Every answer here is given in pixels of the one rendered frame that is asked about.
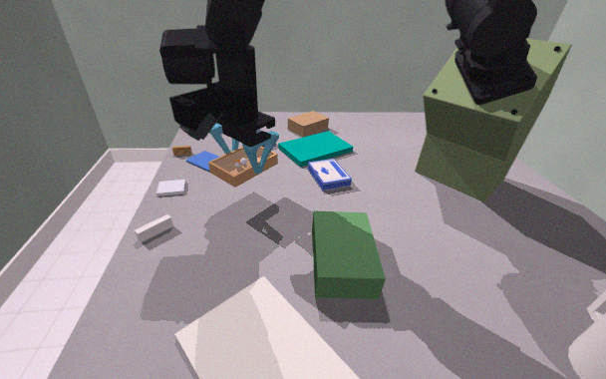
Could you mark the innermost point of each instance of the tan rectangular block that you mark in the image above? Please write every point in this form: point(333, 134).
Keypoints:
point(308, 124)

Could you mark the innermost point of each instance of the blue flat square pad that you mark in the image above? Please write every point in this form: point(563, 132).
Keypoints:
point(201, 160)

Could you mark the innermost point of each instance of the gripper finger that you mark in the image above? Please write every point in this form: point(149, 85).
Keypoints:
point(216, 133)
point(268, 146)

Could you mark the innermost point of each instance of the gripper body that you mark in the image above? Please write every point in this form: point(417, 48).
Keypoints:
point(244, 134)

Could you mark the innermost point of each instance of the teal flat rectangular slab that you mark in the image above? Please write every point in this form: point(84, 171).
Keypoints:
point(314, 148)

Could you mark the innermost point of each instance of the wooden ball maze tray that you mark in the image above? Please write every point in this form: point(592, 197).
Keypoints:
point(235, 167)

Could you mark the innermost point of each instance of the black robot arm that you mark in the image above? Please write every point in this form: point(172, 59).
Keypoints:
point(487, 28)

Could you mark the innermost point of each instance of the white and blue cardboard box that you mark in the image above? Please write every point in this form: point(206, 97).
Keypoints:
point(329, 175)

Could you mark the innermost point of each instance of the white flat rectangular box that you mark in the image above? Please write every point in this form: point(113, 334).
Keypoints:
point(170, 187)

